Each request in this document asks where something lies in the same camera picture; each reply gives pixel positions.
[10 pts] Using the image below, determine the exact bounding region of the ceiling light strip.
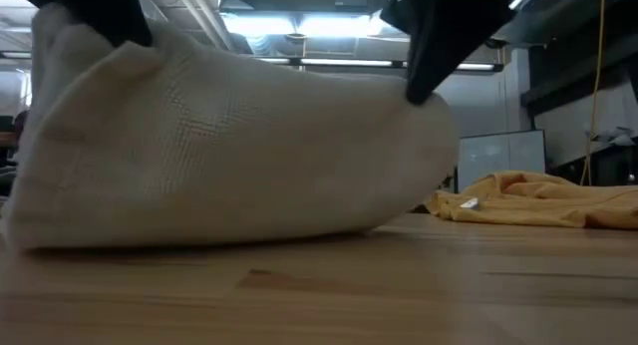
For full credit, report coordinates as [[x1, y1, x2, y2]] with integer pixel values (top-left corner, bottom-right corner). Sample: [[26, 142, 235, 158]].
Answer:
[[0, 50, 502, 72]]

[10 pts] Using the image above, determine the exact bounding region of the white waffle towel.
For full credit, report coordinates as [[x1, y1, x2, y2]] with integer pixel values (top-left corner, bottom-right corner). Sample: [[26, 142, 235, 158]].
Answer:
[[0, 3, 460, 251]]

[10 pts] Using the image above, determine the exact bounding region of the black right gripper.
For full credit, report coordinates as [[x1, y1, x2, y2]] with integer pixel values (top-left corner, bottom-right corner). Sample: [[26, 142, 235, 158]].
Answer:
[[381, 0, 515, 107]]

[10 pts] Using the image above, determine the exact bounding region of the orange towel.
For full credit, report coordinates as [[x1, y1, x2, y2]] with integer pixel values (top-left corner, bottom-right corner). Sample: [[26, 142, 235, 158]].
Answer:
[[424, 170, 638, 230]]

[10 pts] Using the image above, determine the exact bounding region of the yellow cable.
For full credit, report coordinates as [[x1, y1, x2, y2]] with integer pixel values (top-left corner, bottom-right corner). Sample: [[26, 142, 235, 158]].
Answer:
[[579, 0, 608, 187]]

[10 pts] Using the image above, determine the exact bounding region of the dark grey side table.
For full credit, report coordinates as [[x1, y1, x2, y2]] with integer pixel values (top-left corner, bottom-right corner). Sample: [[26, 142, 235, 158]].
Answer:
[[570, 127, 638, 187]]

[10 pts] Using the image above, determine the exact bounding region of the white board panel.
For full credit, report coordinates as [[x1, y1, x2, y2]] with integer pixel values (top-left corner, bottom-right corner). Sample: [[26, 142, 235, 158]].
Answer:
[[456, 129, 547, 192]]

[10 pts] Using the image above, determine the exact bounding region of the dark maroon bag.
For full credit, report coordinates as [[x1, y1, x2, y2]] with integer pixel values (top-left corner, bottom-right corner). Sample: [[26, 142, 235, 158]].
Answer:
[[12, 110, 30, 138]]

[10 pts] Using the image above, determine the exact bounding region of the silver ceiling duct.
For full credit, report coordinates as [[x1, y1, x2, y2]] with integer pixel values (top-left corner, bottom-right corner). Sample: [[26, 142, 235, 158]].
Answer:
[[135, 0, 235, 51]]

